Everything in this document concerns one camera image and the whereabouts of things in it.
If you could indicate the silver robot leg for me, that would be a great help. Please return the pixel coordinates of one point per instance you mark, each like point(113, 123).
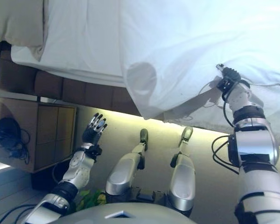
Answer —
point(121, 172)
point(182, 177)

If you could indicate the white bed sheet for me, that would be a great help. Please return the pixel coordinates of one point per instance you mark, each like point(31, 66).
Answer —
point(84, 42)

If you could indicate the brown padded bed frame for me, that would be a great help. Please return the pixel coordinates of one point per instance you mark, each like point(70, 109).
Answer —
point(72, 88)

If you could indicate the wooden nightstand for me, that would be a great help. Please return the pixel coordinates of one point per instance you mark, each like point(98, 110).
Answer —
point(56, 135)

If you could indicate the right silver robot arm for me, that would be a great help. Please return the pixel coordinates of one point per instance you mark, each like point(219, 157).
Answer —
point(252, 144)

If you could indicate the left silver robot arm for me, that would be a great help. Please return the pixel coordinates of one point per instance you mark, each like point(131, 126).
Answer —
point(79, 168)

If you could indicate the white duvet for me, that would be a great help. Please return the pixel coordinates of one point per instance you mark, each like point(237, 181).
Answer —
point(189, 46)

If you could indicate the beige pillow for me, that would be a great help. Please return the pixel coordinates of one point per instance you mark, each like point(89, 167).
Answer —
point(16, 23)

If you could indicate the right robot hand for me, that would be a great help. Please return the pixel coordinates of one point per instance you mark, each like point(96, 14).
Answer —
point(232, 74)

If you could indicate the silver robot torso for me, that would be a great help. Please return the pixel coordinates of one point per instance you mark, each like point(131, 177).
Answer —
point(154, 214)

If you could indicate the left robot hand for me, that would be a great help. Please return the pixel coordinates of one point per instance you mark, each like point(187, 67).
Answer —
point(91, 135)

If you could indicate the green plant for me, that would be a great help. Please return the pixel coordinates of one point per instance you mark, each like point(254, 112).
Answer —
point(93, 198)

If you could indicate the right silver robot leg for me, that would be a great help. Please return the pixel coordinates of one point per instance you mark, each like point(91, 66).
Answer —
point(182, 177)

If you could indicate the left silver robot leg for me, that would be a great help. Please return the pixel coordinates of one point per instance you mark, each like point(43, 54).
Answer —
point(121, 172)

